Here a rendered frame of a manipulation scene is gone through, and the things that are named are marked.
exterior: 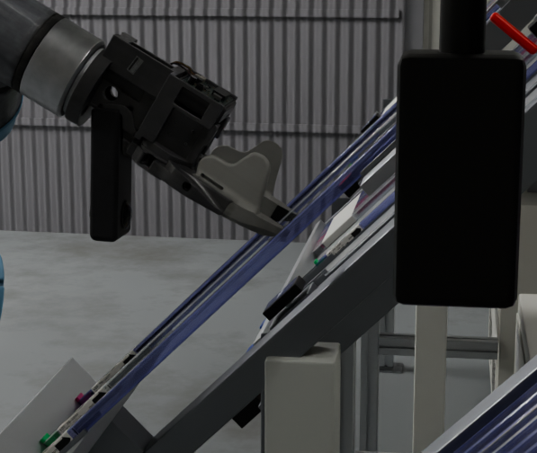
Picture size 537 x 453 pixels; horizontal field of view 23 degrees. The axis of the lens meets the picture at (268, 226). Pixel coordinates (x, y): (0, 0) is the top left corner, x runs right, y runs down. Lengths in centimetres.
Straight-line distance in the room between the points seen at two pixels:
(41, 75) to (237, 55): 413
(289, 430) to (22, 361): 275
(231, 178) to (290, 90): 411
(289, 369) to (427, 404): 146
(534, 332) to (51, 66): 103
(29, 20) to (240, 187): 22
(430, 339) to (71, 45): 154
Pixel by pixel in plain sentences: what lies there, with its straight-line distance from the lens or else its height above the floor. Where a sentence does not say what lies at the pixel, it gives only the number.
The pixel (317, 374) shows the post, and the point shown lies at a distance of 111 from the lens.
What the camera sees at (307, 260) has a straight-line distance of 187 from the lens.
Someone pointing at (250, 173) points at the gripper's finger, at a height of 98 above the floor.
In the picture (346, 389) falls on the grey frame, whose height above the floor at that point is 44.
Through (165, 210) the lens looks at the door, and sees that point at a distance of 537.
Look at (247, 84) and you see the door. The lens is 521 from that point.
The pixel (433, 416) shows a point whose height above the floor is 28.
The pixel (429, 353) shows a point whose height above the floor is 40.
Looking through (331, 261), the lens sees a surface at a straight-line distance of 174.
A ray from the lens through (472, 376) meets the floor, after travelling 370.
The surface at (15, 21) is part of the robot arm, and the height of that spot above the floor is 111.
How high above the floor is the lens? 117
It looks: 12 degrees down
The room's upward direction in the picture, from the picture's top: straight up
